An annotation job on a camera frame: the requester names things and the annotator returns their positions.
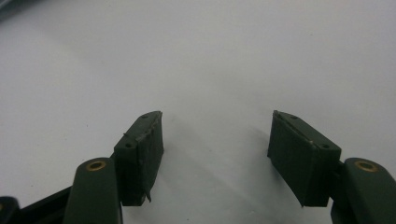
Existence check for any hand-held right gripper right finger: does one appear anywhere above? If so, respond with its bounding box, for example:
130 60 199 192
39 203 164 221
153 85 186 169
266 109 343 208

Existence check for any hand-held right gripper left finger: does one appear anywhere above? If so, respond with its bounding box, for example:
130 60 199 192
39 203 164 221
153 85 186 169
113 110 165 207

